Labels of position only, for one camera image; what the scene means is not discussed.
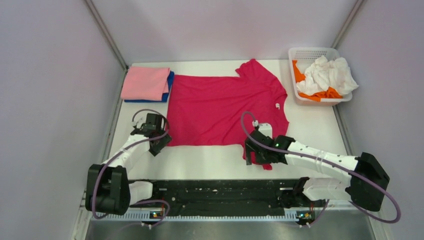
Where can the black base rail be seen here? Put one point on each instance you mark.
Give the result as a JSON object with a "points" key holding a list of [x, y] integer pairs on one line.
{"points": [[231, 198]]}

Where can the white plastic basket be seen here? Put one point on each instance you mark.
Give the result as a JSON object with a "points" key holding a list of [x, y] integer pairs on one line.
{"points": [[304, 57]]}

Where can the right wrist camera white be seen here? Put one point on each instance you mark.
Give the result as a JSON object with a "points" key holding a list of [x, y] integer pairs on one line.
{"points": [[264, 128]]}

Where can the folded pink t shirt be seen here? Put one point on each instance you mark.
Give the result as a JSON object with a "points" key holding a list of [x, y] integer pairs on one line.
{"points": [[145, 83]]}

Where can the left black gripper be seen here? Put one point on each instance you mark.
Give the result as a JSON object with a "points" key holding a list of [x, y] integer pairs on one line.
{"points": [[155, 149]]}

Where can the magenta t shirt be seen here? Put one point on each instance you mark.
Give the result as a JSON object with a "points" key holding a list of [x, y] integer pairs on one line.
{"points": [[207, 110]]}

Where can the crumpled white t shirt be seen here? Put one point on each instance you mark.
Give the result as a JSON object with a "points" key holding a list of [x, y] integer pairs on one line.
{"points": [[324, 73]]}

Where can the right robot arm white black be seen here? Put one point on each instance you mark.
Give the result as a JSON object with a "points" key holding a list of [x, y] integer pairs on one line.
{"points": [[360, 180]]}

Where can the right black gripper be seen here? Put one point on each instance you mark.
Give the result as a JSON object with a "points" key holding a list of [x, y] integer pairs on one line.
{"points": [[258, 159]]}

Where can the folded blue t shirt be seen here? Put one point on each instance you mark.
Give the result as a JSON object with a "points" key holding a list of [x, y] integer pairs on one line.
{"points": [[165, 96]]}

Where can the orange t shirt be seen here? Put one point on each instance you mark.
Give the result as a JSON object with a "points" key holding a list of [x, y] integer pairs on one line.
{"points": [[331, 93]]}

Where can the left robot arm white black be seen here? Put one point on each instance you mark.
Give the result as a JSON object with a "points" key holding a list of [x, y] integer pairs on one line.
{"points": [[108, 188]]}

